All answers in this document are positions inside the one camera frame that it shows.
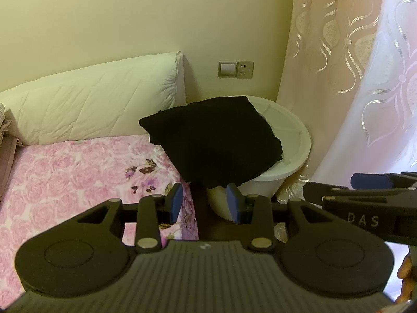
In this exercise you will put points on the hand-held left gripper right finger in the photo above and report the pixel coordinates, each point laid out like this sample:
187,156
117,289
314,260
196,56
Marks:
232,206

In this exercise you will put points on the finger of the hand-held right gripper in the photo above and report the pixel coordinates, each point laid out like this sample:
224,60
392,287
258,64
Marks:
325,189
368,180

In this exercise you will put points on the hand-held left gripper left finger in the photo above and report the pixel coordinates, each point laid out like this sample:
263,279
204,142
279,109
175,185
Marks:
176,202

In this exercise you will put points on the white round laundry bin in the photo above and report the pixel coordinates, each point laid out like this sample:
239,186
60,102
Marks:
293,137

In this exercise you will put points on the black garment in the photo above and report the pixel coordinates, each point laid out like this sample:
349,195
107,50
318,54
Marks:
215,143

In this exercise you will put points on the person's right hand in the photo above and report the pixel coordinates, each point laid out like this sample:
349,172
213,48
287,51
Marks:
408,277

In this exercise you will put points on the white sheer patterned curtain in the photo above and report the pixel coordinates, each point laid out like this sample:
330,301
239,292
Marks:
391,104

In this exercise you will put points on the pink floral bed sheet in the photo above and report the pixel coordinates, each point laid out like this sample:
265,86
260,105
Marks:
65,176

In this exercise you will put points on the white quilted headboard cushion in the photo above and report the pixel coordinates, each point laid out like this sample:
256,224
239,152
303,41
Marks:
91,101

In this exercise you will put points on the beige patterned curtain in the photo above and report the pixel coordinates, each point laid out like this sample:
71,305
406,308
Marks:
325,45

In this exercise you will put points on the wall light switch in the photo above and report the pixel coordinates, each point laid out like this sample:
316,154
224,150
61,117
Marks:
226,69

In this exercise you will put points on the wall power socket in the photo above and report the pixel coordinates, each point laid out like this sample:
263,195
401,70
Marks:
245,69

